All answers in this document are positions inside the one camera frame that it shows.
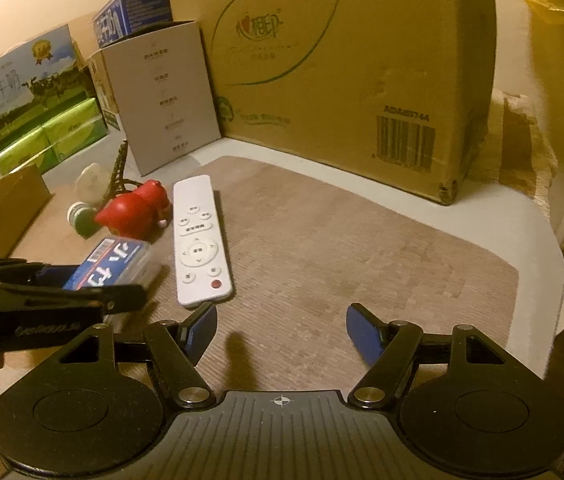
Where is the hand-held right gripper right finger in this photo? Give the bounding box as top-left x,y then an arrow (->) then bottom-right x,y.
346,302 -> 505,407

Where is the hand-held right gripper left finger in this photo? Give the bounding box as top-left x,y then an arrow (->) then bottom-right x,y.
54,302 -> 219,408

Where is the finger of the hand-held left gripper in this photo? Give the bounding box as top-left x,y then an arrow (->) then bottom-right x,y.
0,282 -> 146,318
0,257 -> 82,287

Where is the clear box with blue label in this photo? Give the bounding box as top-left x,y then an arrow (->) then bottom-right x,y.
62,236 -> 155,328

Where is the green white yo-yo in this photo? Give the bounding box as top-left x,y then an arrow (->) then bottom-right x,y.
67,200 -> 100,238

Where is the white remote control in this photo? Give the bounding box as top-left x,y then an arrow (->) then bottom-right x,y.
172,175 -> 235,308

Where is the shallow cardboard tray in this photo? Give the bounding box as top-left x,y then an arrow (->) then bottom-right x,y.
0,162 -> 55,261

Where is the cream plug adapter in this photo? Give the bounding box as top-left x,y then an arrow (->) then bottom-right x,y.
74,162 -> 113,206

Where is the red toy figure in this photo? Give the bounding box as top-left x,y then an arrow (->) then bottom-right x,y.
94,180 -> 173,238

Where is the woven pattern hair clip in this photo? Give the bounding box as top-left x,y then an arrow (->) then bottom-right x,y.
99,141 -> 130,206

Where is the green tissue pack bundle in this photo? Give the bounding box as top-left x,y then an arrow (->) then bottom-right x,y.
0,97 -> 109,176

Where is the cow print milk gift box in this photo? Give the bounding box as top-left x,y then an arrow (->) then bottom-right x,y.
0,25 -> 98,153

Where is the white product box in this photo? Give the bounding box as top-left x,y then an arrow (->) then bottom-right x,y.
87,20 -> 223,176

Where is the large cardboard box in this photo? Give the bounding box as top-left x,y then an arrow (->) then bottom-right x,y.
164,0 -> 498,206

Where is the blue milk carton box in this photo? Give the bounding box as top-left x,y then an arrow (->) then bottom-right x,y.
93,0 -> 170,48

